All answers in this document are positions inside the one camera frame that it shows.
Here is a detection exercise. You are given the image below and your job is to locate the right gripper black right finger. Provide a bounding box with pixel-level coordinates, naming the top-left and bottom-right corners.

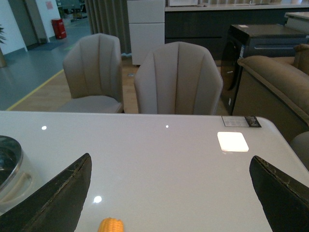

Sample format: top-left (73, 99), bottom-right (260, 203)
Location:
top-left (249, 156), bottom-right (309, 232)

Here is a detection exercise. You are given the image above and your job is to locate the beige chair left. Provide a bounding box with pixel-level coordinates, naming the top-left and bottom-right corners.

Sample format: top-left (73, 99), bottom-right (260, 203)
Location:
top-left (58, 33), bottom-right (124, 114)

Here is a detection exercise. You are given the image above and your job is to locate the cream steel cooking pot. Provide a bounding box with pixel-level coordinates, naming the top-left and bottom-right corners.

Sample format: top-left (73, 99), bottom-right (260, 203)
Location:
top-left (0, 135), bottom-right (42, 214)

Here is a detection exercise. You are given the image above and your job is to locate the black washing machine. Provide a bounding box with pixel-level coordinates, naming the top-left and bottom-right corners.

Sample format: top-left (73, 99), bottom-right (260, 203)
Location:
top-left (220, 24), bottom-right (309, 116)

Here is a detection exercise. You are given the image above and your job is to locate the grey curtain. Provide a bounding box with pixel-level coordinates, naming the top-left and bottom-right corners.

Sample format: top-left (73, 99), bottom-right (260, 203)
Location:
top-left (84, 0), bottom-right (131, 54)

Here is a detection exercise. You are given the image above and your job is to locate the tan sofa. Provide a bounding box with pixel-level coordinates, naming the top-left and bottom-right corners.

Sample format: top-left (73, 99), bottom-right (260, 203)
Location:
top-left (232, 44), bottom-right (309, 142)

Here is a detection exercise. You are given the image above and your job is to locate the beige chair right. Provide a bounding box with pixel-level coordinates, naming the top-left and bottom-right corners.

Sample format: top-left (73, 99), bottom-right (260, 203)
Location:
top-left (134, 42), bottom-right (223, 115)

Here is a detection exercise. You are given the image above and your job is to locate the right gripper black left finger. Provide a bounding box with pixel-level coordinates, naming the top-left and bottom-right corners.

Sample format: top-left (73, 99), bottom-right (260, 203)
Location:
top-left (0, 153), bottom-right (92, 232)

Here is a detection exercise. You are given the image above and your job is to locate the dark kitchen counter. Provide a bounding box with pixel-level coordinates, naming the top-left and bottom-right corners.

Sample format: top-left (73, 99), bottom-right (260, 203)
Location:
top-left (165, 0), bottom-right (309, 60)

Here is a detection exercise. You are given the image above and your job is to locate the white cabinet column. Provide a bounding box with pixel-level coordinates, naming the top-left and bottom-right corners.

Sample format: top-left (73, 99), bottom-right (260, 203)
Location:
top-left (127, 0), bottom-right (165, 65)

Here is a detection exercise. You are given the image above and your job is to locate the table label sticker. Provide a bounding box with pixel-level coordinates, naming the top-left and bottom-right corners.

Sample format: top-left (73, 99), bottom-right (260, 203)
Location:
top-left (222, 116), bottom-right (261, 128)

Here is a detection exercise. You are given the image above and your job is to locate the red fire extinguisher box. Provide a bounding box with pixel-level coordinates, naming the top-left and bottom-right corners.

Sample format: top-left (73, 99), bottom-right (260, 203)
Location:
top-left (51, 18), bottom-right (67, 39)

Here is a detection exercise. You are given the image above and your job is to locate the yellow corn cob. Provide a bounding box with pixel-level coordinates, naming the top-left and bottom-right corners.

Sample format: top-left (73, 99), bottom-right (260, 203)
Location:
top-left (98, 217), bottom-right (124, 232)

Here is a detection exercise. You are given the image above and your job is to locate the beige chair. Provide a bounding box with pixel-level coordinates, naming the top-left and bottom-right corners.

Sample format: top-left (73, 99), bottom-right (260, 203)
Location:
top-left (134, 42), bottom-right (223, 115)
top-left (58, 33), bottom-right (124, 114)

